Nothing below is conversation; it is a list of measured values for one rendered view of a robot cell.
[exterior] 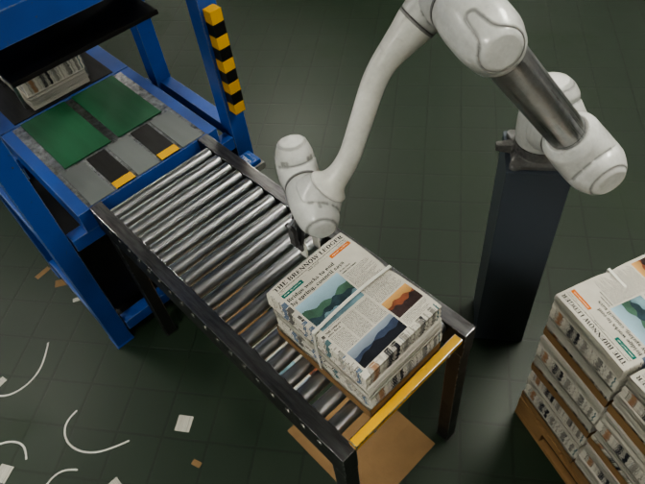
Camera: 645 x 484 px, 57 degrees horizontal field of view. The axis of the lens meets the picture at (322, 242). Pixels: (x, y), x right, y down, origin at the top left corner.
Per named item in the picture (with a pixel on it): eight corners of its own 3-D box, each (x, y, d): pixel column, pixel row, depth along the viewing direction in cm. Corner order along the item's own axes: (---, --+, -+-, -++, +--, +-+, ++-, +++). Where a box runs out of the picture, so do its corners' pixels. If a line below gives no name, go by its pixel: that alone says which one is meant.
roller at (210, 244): (279, 205, 218) (277, 196, 215) (176, 282, 200) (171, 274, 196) (271, 199, 221) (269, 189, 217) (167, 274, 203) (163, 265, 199)
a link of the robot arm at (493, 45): (599, 127, 172) (648, 176, 158) (553, 164, 178) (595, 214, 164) (471, -48, 120) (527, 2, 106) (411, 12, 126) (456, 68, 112)
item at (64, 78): (91, 80, 274) (67, 29, 254) (34, 111, 263) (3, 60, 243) (55, 51, 294) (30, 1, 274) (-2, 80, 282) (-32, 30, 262)
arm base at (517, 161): (493, 132, 196) (495, 118, 191) (564, 133, 192) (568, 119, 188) (495, 170, 184) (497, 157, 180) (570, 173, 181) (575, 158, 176)
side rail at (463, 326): (473, 346, 182) (477, 326, 173) (462, 357, 180) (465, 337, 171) (214, 155, 251) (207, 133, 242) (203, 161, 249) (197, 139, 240)
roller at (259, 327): (354, 261, 199) (355, 254, 195) (247, 352, 181) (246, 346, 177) (344, 253, 201) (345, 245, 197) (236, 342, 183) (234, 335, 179)
